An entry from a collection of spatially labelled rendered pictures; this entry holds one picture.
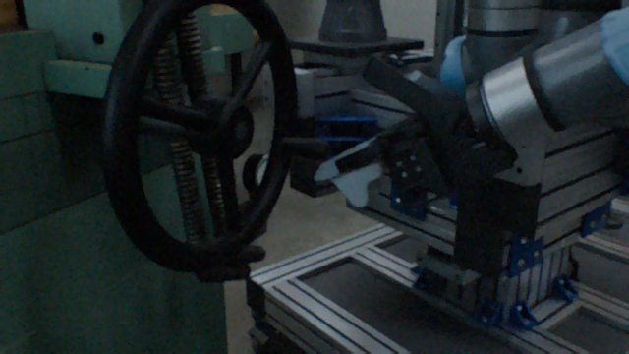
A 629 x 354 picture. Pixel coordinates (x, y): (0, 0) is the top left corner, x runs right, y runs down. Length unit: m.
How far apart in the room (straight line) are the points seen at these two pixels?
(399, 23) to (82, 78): 3.61
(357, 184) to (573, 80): 0.23
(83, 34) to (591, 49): 0.46
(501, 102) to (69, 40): 0.42
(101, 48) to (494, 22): 0.40
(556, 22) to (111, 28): 0.62
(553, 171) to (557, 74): 0.36
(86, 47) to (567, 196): 0.68
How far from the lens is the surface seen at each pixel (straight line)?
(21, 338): 0.70
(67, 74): 0.62
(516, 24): 0.63
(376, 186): 0.64
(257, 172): 0.85
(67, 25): 0.63
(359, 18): 1.21
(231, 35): 0.88
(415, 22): 4.06
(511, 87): 0.52
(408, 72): 0.57
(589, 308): 1.48
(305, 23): 4.55
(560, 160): 0.87
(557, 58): 0.52
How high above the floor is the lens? 0.95
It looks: 19 degrees down
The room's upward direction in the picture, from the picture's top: straight up
